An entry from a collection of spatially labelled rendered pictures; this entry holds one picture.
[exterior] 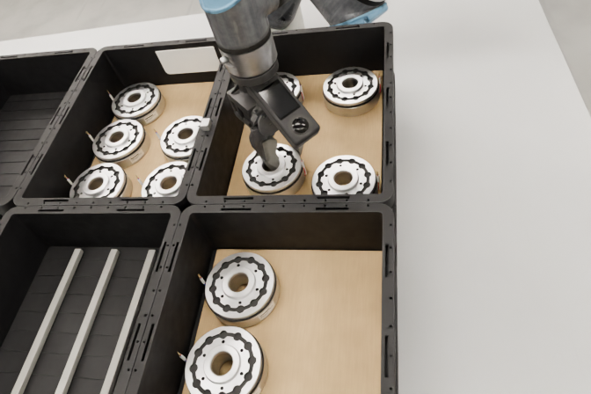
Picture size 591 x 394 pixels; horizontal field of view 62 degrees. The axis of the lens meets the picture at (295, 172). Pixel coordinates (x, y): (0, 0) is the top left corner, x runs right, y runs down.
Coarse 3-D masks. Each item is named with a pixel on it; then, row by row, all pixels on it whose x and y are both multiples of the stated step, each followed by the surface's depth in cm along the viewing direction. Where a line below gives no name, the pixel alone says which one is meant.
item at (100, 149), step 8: (120, 120) 96; (128, 120) 96; (104, 128) 96; (112, 128) 95; (128, 128) 94; (136, 128) 94; (96, 136) 94; (104, 136) 94; (136, 136) 93; (96, 144) 94; (104, 144) 93; (128, 144) 91; (136, 144) 91; (96, 152) 92; (104, 152) 92; (112, 152) 91; (120, 152) 90; (128, 152) 90
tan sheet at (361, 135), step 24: (312, 96) 95; (336, 120) 89; (360, 120) 88; (240, 144) 90; (288, 144) 88; (312, 144) 87; (336, 144) 86; (360, 144) 85; (240, 168) 87; (312, 168) 84; (240, 192) 83
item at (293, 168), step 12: (252, 156) 84; (288, 156) 82; (252, 168) 82; (288, 168) 80; (300, 168) 80; (252, 180) 81; (264, 180) 80; (276, 180) 79; (288, 180) 79; (264, 192) 79
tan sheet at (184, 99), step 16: (176, 96) 103; (192, 96) 102; (208, 96) 101; (176, 112) 100; (192, 112) 99; (144, 128) 98; (160, 128) 97; (96, 160) 95; (144, 160) 92; (160, 160) 92; (128, 176) 91; (144, 176) 90
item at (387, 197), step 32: (288, 32) 92; (320, 32) 91; (384, 32) 87; (384, 64) 82; (224, 96) 84; (384, 96) 77; (384, 128) 73; (384, 160) 69; (192, 192) 72; (384, 192) 66
